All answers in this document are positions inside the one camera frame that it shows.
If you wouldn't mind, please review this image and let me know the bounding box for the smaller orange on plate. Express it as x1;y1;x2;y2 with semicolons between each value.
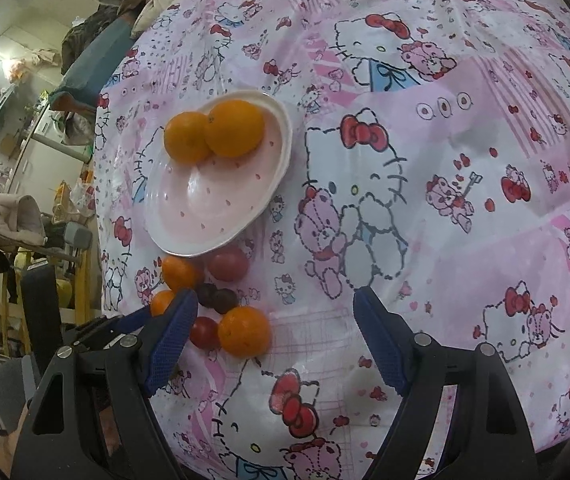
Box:
163;112;211;166

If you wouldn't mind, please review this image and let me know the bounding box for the dark purple grape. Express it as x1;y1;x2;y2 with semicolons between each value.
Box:
211;288;238;315
195;283;218;308

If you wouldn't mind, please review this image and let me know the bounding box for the teal pillow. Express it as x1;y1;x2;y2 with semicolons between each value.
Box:
48;15;134;116

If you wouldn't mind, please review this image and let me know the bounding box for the large red tomato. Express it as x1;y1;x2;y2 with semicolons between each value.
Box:
207;246;249;283

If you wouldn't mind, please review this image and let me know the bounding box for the small red cherry tomato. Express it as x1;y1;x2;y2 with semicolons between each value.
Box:
189;316;220;351

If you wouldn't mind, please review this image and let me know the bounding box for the large orange on plate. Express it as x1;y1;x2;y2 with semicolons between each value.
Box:
205;100;265;158

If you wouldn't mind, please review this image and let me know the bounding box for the Hello Kitty bed sheet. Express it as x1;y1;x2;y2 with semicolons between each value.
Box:
95;0;570;479

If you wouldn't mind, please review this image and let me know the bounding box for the orange mandarin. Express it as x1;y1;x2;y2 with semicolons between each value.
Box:
218;306;271;359
161;256;205;292
149;289;175;316

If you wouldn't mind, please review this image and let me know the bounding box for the pink heart-shaped plate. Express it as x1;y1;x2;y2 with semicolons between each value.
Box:
143;89;301;257

